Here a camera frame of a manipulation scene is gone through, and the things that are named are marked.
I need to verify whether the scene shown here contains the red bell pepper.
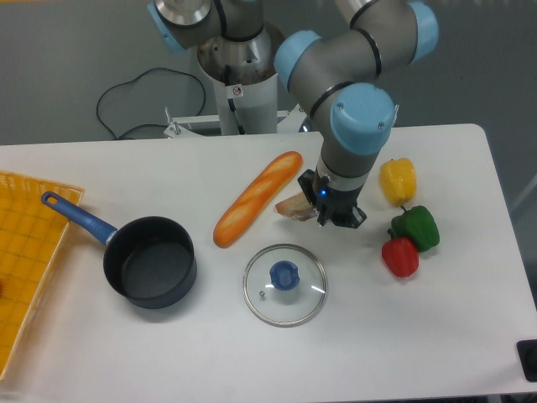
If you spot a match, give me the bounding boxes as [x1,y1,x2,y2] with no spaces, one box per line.
[381,228,420,278]

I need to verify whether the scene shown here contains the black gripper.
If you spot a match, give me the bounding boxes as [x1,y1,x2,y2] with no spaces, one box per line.
[298,170,367,228]

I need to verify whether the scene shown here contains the white metal bracket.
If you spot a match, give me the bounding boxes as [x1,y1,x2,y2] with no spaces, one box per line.
[164,107,222,139]

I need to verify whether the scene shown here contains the slice of toast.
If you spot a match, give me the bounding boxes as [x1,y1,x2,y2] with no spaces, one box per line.
[275,192,318,222]

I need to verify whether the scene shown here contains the green bell pepper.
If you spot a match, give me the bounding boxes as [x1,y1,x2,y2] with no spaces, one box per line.
[391,206,441,252]

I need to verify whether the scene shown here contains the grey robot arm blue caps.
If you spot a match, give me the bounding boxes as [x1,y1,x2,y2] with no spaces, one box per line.
[272,1,439,228]

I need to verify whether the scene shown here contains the yellow bell pepper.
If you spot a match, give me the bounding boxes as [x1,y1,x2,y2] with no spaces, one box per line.
[379,158,417,207]

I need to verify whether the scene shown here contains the black device at table edge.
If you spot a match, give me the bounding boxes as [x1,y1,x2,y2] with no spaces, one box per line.
[516,339,537,383]

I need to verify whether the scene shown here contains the black cable on floor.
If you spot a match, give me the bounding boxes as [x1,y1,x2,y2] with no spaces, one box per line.
[96,67,207,140]

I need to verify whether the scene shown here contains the yellow wicker basket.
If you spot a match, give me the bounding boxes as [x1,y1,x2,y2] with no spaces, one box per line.
[1,170,85,379]

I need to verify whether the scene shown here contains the glass pot lid blue knob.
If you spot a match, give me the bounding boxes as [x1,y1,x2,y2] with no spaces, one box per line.
[242,243,328,327]

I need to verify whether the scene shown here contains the orange baguette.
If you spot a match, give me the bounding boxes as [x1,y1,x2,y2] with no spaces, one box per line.
[213,151,303,249]

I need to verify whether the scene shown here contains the black saucepan blue handle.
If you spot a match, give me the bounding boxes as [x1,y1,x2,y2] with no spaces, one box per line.
[41,191,197,310]

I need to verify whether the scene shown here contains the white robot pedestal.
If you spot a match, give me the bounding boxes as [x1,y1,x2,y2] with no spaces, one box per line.
[196,23,280,136]

